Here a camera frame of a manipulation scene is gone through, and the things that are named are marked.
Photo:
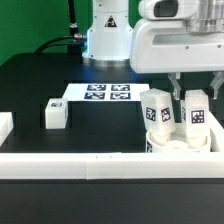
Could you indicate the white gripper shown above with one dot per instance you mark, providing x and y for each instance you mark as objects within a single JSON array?
[{"x": 166, "y": 47}]

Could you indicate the white left fence bar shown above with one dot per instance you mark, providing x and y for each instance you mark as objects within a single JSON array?
[{"x": 6, "y": 125}]

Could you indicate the white marker sheet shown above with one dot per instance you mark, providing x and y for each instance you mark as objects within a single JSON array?
[{"x": 104, "y": 92}]

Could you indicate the white front fence bar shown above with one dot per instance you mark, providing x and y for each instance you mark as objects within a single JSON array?
[{"x": 97, "y": 166}]

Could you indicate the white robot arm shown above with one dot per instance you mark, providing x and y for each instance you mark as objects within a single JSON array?
[{"x": 110, "y": 35}]

